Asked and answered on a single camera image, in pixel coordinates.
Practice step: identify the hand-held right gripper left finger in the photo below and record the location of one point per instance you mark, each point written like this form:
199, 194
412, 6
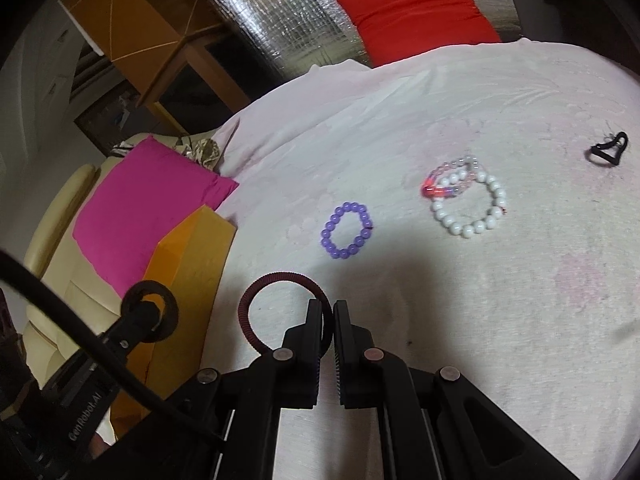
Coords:
314, 330

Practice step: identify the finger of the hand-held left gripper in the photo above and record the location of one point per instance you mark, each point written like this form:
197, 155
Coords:
132, 327

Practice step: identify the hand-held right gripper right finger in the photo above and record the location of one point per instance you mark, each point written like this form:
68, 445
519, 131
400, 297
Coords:
341, 335

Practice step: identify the orange box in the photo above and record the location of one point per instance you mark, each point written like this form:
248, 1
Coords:
200, 260

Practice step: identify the pale pink blanket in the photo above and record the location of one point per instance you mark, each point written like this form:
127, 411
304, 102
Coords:
425, 310

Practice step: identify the magenta pillow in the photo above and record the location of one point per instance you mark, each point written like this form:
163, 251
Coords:
140, 200

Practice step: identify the cream leather sofa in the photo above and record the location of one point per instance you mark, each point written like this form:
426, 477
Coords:
55, 220

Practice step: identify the striped cloth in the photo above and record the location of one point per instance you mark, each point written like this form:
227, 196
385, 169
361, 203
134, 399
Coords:
122, 149

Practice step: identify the beige patterned cloth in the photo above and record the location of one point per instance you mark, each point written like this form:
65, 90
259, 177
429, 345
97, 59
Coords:
205, 152

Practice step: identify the dark wicker basket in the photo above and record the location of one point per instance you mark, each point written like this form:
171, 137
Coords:
107, 122

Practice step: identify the wooden cabinet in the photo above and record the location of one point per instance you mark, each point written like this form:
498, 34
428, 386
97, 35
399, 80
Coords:
140, 20

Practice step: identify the silver foil sheet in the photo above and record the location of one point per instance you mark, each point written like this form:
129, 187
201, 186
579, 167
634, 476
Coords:
280, 15

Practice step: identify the red pillow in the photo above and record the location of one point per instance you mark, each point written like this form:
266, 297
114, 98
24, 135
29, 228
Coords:
420, 5

